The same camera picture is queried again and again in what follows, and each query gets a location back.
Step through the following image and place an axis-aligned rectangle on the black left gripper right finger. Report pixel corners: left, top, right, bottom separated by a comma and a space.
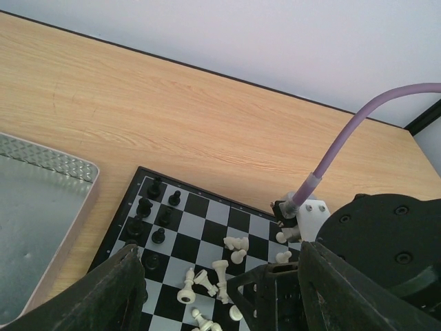
298, 241, 440, 330

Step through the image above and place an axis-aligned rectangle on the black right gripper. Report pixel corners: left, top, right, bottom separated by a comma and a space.
316, 194, 440, 305

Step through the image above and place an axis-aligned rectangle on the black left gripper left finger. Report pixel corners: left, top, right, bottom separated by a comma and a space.
3, 244, 146, 330

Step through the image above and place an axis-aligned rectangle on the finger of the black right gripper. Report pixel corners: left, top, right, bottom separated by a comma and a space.
227, 262, 303, 331

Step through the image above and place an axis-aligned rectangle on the black chess piece row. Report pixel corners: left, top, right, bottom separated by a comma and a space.
119, 175, 188, 260

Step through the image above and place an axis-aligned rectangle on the black white chess board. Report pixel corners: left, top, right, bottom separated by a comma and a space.
92, 168, 300, 330

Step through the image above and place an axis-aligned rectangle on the white king lying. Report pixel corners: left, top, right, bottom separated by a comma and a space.
212, 260, 229, 304

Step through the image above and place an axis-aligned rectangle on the white bishop lying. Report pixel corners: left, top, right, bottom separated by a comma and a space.
176, 268, 196, 305

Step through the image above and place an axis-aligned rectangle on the white pawn lying small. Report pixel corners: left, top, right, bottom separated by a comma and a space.
192, 308, 223, 331

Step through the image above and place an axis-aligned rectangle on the white queen lying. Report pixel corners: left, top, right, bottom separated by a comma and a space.
194, 269, 218, 297

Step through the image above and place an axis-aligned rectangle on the silver metal tray left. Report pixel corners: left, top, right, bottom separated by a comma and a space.
1, 133, 100, 326

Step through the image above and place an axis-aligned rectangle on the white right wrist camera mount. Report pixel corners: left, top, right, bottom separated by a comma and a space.
296, 199, 331, 241

